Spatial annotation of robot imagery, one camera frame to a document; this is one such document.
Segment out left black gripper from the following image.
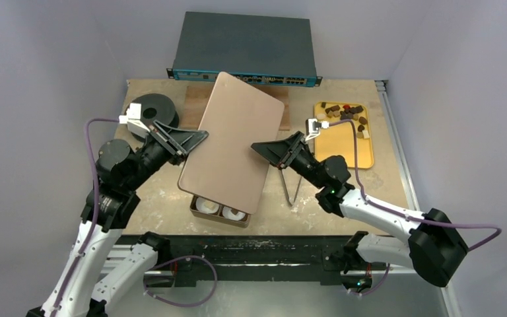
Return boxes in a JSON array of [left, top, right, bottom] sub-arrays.
[[126, 120, 209, 190]]

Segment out brown box lid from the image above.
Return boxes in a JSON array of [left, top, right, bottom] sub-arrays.
[[178, 72, 285, 214]]

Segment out metal tweezers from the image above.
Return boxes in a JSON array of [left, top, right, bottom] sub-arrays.
[[279, 170, 303, 207]]

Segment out brown chocolate box tray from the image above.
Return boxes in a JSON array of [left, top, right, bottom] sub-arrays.
[[189, 196, 251, 228]]

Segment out cream striped chocolate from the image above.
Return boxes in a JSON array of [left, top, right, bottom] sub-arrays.
[[205, 201, 219, 210]]

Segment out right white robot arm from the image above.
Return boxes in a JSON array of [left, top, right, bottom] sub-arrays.
[[251, 132, 469, 287]]

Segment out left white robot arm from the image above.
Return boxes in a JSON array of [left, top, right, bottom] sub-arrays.
[[27, 120, 209, 316]]

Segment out black filament spool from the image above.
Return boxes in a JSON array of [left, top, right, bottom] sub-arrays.
[[130, 93, 180, 141]]

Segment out wooden board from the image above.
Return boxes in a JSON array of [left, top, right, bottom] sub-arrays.
[[179, 83, 291, 131]]

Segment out yellow plastic tray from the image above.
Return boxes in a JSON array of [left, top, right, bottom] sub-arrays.
[[314, 101, 374, 169]]

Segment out white paper cup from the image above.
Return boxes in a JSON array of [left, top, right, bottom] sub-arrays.
[[195, 197, 220, 215], [222, 206, 247, 221]]

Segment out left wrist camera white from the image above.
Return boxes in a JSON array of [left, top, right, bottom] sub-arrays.
[[118, 102, 150, 139]]

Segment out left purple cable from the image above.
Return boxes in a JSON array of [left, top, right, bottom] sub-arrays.
[[48, 116, 219, 317]]

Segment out blue network switch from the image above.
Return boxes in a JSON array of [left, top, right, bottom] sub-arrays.
[[166, 11, 322, 87]]

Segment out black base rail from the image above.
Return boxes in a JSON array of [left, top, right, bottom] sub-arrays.
[[98, 235, 416, 288]]

